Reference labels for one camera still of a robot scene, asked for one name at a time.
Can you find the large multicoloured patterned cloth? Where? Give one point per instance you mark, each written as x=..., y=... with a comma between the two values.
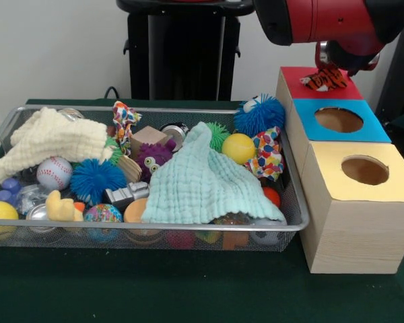
x=267, y=154

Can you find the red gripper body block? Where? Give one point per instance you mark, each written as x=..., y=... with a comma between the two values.
x=318, y=62

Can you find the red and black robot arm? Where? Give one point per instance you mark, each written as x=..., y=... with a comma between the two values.
x=323, y=20

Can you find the wooden box with three holes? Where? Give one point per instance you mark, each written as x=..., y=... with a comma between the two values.
x=357, y=235

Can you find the mint green waffle cloth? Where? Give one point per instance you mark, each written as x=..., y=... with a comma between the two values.
x=195, y=181

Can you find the cream waffle cloth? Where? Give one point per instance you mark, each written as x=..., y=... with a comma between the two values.
x=54, y=134

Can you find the blue spiky ball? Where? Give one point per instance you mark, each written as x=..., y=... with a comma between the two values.
x=97, y=181

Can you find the orange foam ball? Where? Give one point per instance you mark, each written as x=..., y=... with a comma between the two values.
x=134, y=212

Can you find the dark green table cloth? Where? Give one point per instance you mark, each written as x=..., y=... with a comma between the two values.
x=188, y=286

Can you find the small knotted multicoloured cloth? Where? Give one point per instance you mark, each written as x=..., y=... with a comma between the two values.
x=123, y=121

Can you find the white baseball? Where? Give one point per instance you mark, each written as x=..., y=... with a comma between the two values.
x=54, y=173

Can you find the purple spiky monster toy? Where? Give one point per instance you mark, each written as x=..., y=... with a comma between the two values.
x=153, y=159

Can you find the blue spiky toy with eyes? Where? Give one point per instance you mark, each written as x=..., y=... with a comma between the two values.
x=262, y=116

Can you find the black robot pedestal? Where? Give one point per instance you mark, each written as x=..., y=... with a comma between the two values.
x=188, y=50

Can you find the orange striped tiger plush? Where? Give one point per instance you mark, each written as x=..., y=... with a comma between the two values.
x=326, y=80

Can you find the smooth yellow ball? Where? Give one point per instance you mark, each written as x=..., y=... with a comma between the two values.
x=238, y=148

